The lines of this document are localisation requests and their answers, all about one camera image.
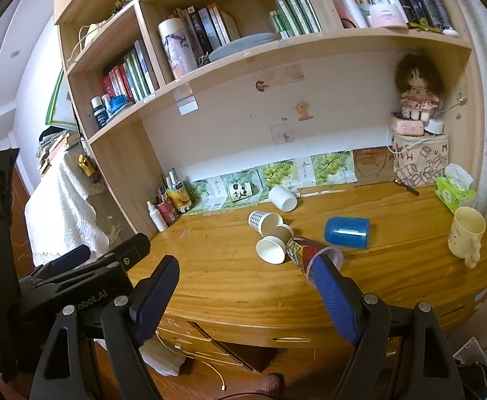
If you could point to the grey checkered paper cup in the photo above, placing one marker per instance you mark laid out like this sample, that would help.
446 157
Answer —
264 222

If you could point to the white floral tube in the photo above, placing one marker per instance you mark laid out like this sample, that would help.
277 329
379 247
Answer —
176 45

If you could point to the grape picture poster strip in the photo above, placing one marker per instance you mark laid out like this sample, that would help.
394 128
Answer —
251 187

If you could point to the colourful printed paper cup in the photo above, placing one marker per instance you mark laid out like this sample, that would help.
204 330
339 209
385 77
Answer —
302 251

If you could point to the pink can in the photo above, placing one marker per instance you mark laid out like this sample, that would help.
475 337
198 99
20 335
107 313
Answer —
168 211

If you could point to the black pen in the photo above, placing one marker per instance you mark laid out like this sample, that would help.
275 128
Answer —
408 188

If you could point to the small white bottle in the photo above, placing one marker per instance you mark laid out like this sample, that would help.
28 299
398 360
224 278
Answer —
156 217

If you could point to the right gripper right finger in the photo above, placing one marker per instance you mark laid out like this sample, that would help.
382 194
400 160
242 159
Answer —
399 353

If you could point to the pink box under doll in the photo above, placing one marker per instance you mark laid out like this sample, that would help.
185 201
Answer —
405 126

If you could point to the cream ceramic mug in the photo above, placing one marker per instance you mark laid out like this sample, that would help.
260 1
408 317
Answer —
467 229

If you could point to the olive brown paper cup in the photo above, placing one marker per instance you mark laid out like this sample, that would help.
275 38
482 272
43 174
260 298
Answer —
272 248

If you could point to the green tissue pack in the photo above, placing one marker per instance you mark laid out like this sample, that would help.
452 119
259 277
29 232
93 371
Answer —
455 188

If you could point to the grey plate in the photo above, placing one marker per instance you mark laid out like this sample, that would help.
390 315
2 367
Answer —
242 44

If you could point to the wooden bookshelf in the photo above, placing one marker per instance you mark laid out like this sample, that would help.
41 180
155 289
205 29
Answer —
295 99

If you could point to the blue plastic cup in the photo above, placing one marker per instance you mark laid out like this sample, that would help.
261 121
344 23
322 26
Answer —
347 232

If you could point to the white plastic cup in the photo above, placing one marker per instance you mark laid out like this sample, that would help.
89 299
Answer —
282 198

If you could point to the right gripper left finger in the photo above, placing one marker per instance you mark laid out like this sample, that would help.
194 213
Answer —
68 367

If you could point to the brown haired doll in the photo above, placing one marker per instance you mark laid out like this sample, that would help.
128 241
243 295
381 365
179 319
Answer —
419 83

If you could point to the pink white jar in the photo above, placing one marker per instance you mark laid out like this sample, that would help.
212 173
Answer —
386 16

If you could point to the dark blue bottle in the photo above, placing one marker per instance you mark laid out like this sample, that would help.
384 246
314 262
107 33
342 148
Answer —
100 111

